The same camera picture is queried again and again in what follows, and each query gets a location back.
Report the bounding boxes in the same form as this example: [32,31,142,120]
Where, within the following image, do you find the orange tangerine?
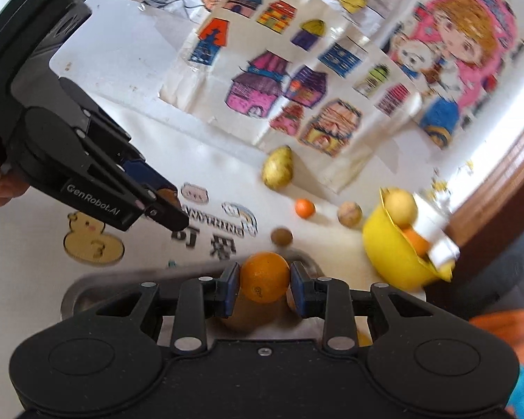
[239,252,290,304]
[294,199,316,220]

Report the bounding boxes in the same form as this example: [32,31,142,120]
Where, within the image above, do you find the large yellow mango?
[211,291,323,343]

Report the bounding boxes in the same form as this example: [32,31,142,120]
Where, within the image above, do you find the metal tray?
[59,247,327,341]

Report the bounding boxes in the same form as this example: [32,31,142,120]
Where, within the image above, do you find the small brown kiwi fruit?
[270,227,293,247]

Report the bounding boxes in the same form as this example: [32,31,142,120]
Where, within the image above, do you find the yellow plastic bowl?
[362,188,455,291]

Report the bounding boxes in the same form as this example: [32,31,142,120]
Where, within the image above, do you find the white printed tablecloth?
[0,95,429,419]

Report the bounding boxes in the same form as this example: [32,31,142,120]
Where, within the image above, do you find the small beige striped melon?
[337,201,362,229]

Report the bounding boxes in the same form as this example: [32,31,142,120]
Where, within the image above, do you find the yellow apple in bowl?
[383,189,418,228]

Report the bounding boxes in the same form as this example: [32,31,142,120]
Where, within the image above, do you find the white rolled paper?
[427,235,460,270]

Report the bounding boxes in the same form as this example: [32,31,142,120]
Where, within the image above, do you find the yellow green pear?
[261,146,294,190]

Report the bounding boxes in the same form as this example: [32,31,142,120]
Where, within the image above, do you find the white orange cup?
[402,193,449,258]

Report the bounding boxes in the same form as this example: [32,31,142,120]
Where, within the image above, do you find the yellow flower twig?
[425,161,474,206]

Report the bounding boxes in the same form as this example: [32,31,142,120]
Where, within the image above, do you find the houses children drawing paper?
[160,0,421,192]

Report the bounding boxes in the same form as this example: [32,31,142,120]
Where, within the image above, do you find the girl with bear drawing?
[385,0,519,148]

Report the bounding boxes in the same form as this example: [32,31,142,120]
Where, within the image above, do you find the wooden door frame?
[440,108,524,250]

